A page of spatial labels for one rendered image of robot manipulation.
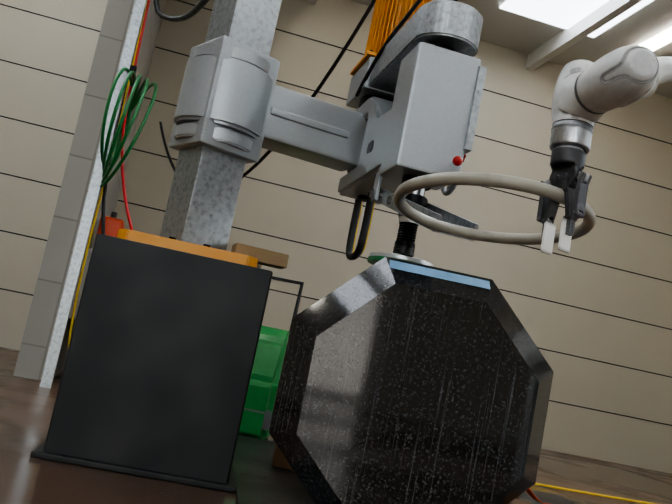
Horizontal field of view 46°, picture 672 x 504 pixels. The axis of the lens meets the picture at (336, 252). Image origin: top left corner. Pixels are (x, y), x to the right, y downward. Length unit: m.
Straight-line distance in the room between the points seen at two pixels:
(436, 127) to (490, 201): 5.72
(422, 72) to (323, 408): 1.10
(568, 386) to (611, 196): 2.08
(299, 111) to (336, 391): 1.26
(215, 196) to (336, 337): 0.93
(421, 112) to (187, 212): 0.92
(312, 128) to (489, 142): 5.39
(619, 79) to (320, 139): 1.63
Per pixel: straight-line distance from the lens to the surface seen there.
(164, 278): 2.70
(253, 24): 3.13
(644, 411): 9.08
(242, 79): 2.97
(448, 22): 2.66
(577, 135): 1.82
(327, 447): 2.26
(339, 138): 3.14
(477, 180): 1.75
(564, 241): 1.76
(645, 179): 9.21
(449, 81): 2.62
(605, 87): 1.74
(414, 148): 2.53
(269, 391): 4.14
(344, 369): 2.24
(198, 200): 2.91
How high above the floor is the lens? 0.50
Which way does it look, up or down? 7 degrees up
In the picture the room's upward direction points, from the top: 12 degrees clockwise
